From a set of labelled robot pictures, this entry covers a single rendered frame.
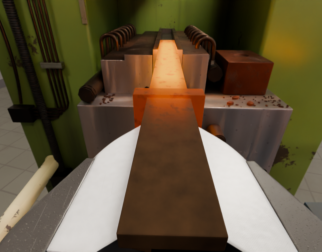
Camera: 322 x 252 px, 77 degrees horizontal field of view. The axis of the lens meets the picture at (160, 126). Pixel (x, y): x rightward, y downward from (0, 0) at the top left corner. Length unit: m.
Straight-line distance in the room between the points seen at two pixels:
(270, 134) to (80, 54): 0.47
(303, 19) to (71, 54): 0.55
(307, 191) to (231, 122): 1.39
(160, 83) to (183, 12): 0.70
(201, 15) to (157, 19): 0.16
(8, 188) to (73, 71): 1.29
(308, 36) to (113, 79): 0.46
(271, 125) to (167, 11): 0.60
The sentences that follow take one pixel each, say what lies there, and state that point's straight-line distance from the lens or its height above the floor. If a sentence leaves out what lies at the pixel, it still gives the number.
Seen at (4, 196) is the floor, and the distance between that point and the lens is 1.72.
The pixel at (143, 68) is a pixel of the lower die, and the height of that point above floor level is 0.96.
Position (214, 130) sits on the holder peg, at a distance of 0.36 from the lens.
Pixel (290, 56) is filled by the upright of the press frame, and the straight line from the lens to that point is 0.61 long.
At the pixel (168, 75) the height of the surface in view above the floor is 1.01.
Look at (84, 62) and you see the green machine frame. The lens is 0.57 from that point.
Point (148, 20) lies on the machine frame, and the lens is 0.86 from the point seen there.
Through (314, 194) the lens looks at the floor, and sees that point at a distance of 1.75.
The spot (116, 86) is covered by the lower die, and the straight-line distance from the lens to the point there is 0.42.
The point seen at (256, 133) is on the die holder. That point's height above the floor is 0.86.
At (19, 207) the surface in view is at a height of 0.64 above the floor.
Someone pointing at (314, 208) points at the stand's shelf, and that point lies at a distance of 0.62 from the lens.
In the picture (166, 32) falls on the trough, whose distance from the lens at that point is 0.78.
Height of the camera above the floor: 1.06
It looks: 30 degrees down
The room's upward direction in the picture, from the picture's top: 1 degrees clockwise
